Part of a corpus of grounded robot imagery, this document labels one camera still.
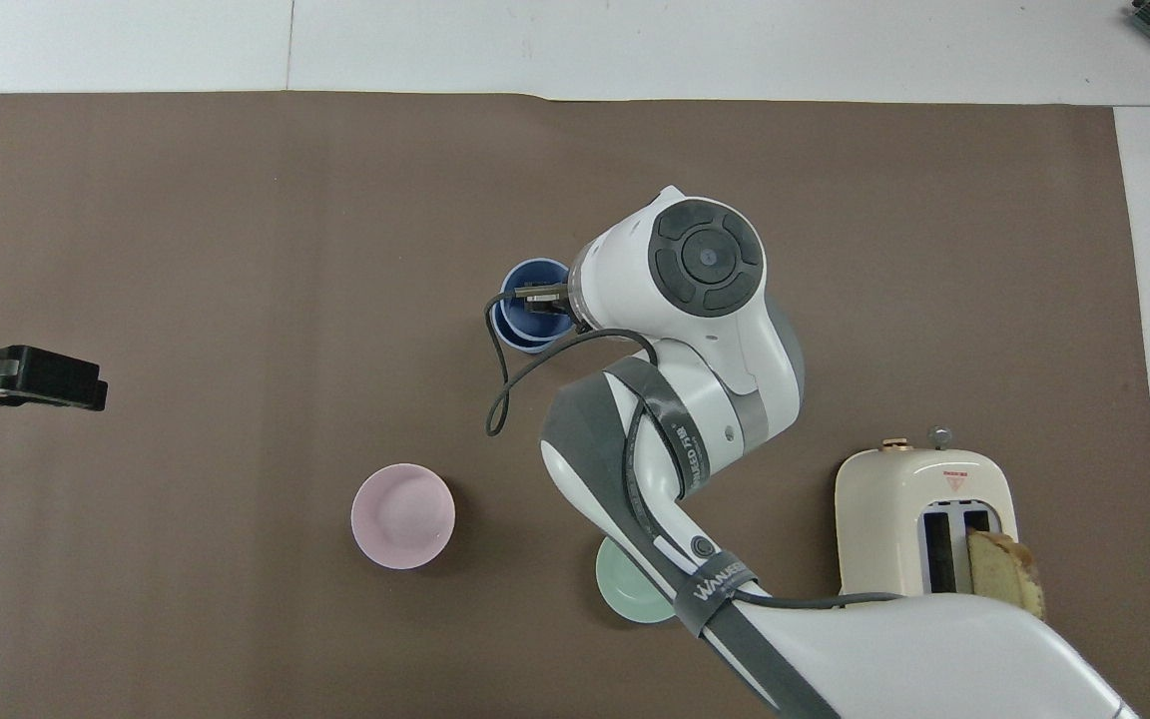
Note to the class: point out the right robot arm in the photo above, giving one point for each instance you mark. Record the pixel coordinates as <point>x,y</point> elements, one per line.
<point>705,260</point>

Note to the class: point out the blue cup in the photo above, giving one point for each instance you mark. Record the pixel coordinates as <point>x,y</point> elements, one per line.
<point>535,272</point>
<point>525,346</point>

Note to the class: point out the pink bowl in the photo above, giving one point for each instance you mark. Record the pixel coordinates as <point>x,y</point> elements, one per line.
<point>402,516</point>

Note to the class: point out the cream toaster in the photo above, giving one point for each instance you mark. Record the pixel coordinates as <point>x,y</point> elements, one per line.
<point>884,499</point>

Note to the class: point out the bread slice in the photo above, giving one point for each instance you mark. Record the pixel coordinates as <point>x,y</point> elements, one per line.
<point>1000,565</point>

